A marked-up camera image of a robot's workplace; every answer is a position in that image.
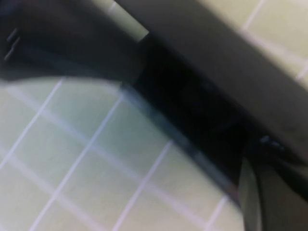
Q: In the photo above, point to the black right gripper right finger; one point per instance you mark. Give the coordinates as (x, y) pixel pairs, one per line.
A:
(284, 192)

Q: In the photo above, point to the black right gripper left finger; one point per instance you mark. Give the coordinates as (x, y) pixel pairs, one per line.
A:
(250, 199)

